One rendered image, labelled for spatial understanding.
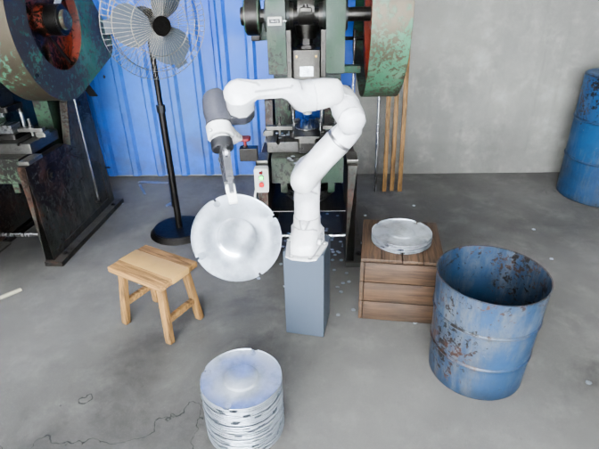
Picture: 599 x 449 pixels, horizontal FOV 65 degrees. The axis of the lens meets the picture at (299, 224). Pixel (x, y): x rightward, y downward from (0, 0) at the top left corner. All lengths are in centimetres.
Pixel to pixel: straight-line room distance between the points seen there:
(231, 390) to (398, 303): 97
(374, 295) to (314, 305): 32
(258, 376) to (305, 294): 52
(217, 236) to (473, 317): 96
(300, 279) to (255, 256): 61
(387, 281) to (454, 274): 31
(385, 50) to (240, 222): 113
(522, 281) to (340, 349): 83
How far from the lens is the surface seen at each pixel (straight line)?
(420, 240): 228
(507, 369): 201
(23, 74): 270
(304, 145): 257
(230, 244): 149
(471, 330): 186
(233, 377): 176
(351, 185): 253
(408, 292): 228
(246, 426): 174
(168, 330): 227
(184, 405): 204
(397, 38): 226
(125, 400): 213
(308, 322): 222
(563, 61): 426
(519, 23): 407
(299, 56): 256
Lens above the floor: 149
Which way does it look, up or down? 28 degrees down
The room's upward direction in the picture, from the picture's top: 1 degrees counter-clockwise
